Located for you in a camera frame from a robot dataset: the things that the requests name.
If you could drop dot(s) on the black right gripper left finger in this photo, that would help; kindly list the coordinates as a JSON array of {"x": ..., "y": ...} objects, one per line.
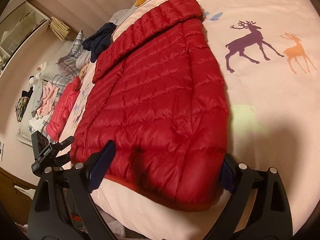
[{"x": 49, "y": 217}]

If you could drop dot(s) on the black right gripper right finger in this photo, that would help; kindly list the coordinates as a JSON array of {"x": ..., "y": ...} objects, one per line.
[{"x": 270, "y": 216}]

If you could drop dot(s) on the red down puffer jacket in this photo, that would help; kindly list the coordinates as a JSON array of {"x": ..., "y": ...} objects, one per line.
[{"x": 158, "y": 93}]

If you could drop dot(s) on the pile of pink white clothes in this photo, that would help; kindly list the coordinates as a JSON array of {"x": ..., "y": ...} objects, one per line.
[{"x": 43, "y": 107}]

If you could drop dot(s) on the grey plaid pillow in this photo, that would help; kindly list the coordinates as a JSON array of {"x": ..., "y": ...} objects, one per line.
[{"x": 67, "y": 64}]

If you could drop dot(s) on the small beige plush toy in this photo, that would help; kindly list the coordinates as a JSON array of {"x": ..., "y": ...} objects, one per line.
[{"x": 83, "y": 72}]

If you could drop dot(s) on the light grey crumpled blanket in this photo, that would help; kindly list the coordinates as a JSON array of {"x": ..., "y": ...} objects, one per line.
[{"x": 83, "y": 60}]

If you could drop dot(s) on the dark navy crumpled garment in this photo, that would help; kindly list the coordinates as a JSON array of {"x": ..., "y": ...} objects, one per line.
[{"x": 99, "y": 41}]

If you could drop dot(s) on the stack of books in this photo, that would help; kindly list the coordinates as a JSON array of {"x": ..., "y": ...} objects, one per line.
[{"x": 59, "y": 28}]

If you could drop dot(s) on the pink deer print duvet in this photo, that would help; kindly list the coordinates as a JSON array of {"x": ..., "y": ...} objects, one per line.
[{"x": 268, "y": 53}]

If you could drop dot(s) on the white wall shelf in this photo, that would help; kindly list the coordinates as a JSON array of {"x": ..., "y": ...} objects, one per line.
[{"x": 22, "y": 24}]

